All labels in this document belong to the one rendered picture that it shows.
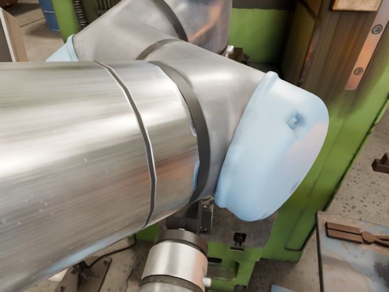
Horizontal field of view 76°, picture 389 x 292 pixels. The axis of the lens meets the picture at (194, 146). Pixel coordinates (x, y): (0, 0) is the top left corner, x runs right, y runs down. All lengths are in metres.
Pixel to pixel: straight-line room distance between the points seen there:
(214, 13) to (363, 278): 0.68
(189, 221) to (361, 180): 1.84
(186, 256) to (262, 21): 0.88
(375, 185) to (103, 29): 2.03
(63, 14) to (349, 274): 0.96
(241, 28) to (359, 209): 1.35
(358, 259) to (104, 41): 0.74
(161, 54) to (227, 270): 1.17
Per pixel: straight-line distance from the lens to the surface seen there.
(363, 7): 0.70
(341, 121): 0.85
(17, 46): 0.70
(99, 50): 0.21
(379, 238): 0.85
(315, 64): 0.74
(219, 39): 0.29
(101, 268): 1.50
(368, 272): 0.79
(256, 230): 0.88
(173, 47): 0.17
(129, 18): 0.23
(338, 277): 0.75
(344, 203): 1.89
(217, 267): 1.26
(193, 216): 0.34
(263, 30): 1.04
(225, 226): 0.87
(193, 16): 0.24
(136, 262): 1.48
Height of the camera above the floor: 1.32
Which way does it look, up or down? 41 degrees down
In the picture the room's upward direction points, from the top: straight up
